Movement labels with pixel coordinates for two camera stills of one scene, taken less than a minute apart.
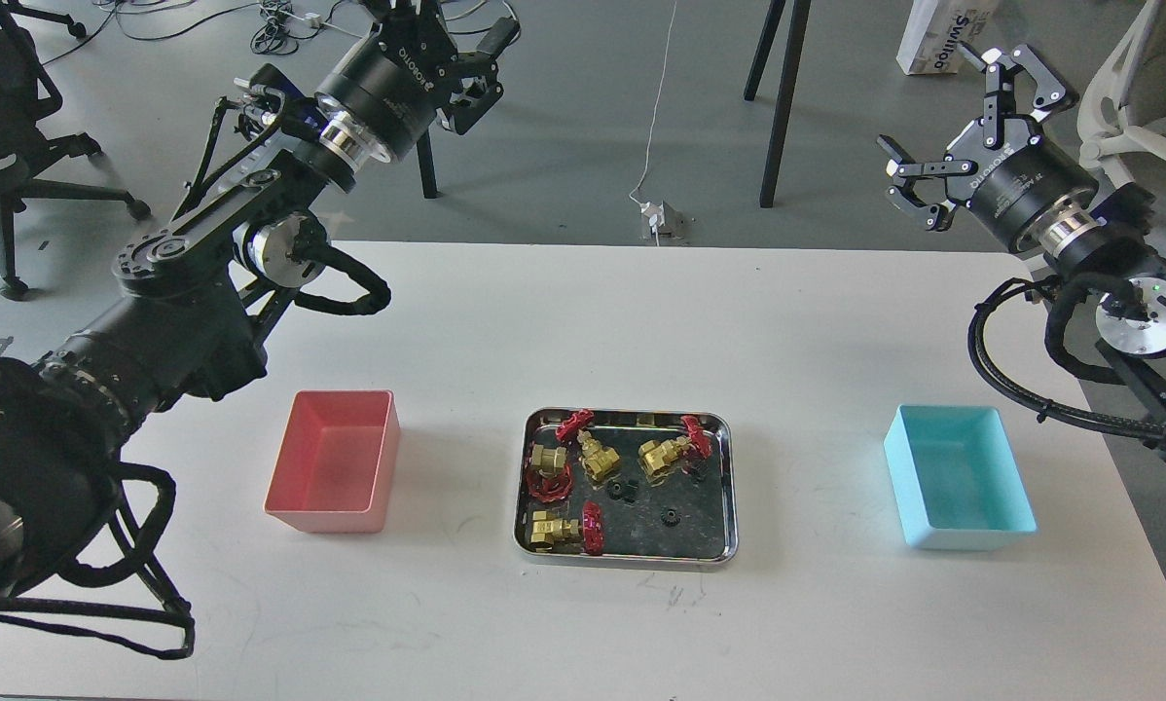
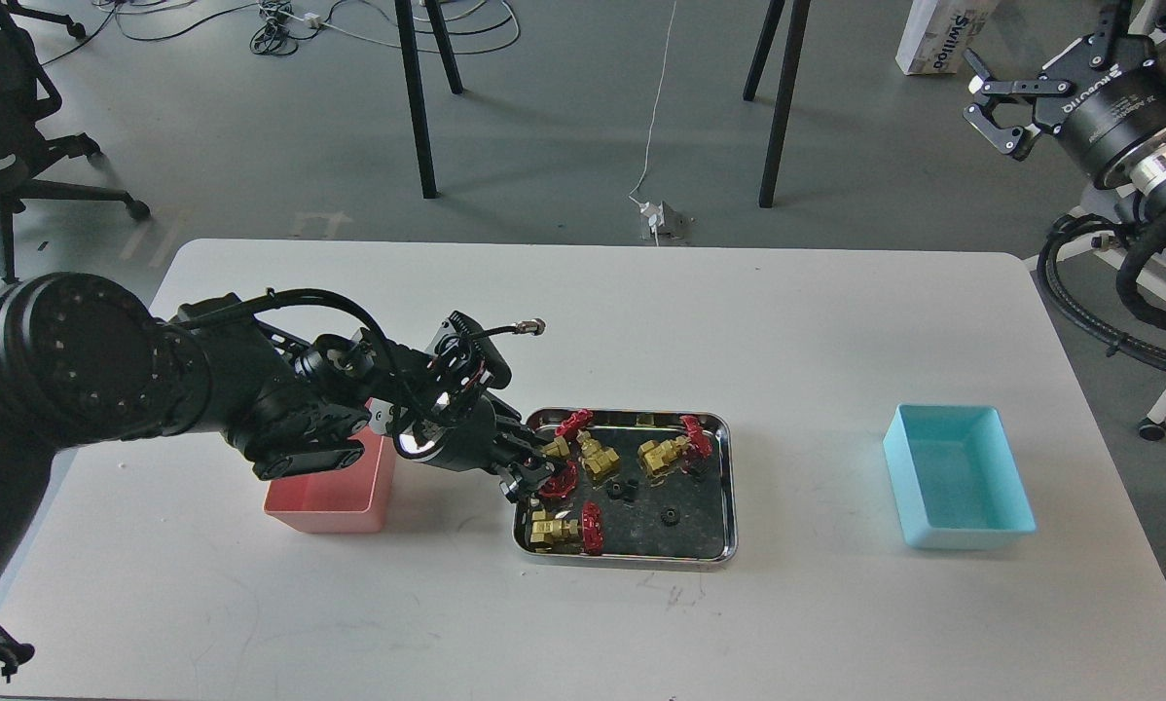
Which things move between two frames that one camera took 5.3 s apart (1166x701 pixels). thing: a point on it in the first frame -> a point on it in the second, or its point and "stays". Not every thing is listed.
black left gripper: (387, 87) -> (463, 432)
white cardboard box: (934, 31) stays
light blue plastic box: (957, 477) stays
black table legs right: (797, 34) stays
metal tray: (627, 485) stays
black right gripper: (1004, 169) -> (1108, 93)
